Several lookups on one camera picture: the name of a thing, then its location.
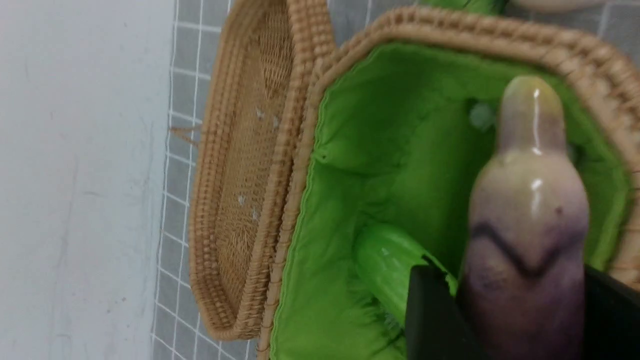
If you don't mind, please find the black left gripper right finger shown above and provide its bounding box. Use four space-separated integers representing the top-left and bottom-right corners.
582 265 640 360

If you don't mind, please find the purple eggplant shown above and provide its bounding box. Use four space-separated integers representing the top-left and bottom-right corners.
456 75 590 360

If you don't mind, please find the grey checked tablecloth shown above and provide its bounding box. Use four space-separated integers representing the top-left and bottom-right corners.
151 0 640 360

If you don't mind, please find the green cucumber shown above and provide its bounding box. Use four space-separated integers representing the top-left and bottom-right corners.
353 223 458 328

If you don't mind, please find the woven wicker basket green lining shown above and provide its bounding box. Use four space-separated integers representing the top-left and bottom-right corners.
257 7 639 360

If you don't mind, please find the white radish with green leaves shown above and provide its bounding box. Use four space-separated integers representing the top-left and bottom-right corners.
468 100 497 132

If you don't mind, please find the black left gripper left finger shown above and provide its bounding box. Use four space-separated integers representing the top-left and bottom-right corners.
405 256 489 360

